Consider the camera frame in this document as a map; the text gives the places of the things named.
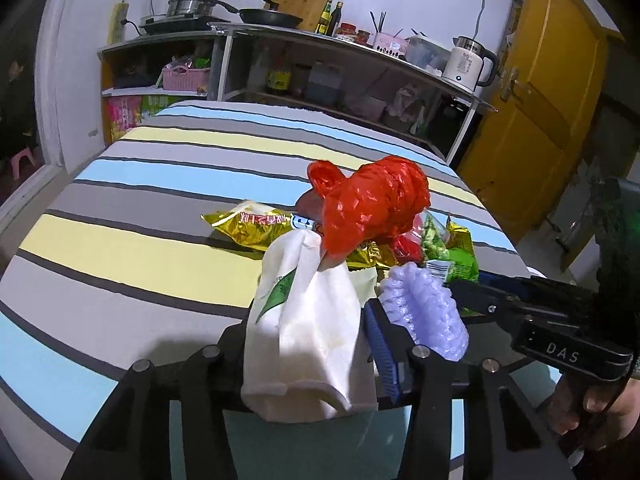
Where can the grey plastic jug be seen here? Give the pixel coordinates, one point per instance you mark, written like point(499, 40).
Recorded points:
point(325, 85)

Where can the white shelf cabinet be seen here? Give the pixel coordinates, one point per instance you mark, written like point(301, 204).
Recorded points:
point(150, 45)

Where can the red snack packet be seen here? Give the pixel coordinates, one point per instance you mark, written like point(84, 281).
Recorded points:
point(405, 247)

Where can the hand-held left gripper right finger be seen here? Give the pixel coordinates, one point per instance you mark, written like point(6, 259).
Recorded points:
point(382, 345)

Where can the green snack packet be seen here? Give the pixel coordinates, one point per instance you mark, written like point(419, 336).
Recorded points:
point(457, 262)

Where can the metal kitchen shelf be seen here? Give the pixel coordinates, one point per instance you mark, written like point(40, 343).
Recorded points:
point(350, 45)

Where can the purple foam net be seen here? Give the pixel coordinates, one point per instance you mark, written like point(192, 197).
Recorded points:
point(425, 305)

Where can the clear plastic container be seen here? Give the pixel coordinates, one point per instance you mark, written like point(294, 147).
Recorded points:
point(427, 55)

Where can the red sauce jar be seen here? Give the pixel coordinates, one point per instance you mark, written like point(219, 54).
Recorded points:
point(346, 31)
point(363, 37)

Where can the black frying pan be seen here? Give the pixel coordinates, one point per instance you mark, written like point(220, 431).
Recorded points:
point(270, 19)

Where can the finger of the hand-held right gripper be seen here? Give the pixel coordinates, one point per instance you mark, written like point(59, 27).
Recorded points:
point(505, 284)
point(482, 300)

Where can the white electric kettle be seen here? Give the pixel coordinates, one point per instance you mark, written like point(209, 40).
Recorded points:
point(465, 65)

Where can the yellow wooden door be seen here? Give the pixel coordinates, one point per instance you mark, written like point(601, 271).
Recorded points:
point(545, 85)

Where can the black induction cooker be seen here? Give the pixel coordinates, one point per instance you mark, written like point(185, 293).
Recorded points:
point(175, 24)

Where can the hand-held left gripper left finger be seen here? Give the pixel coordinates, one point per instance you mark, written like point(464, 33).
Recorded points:
point(230, 360)

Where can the gold snack wrapper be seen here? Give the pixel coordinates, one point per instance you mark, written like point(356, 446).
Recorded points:
point(250, 227)

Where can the pink plastic basket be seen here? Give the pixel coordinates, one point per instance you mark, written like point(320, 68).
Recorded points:
point(185, 77)

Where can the green oil bottle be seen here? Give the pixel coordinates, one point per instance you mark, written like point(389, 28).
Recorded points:
point(324, 20)

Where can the red plastic bag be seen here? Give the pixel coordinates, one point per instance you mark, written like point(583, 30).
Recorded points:
point(372, 200)

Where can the dark sauce bottle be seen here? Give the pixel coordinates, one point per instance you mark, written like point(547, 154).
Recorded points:
point(336, 20)

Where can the pink chopstick holder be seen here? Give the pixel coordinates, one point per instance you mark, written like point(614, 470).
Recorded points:
point(390, 44)

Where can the person's right hand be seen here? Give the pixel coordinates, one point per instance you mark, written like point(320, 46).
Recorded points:
point(595, 402)

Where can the pink plastic stool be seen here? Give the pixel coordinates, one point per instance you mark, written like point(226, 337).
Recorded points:
point(24, 160)

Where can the yellow power strip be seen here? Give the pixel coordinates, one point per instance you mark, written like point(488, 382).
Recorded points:
point(118, 22)

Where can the yellow label bottle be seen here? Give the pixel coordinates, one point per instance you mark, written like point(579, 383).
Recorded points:
point(280, 80)

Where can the white paper bag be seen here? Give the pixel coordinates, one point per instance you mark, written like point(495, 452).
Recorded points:
point(305, 325)

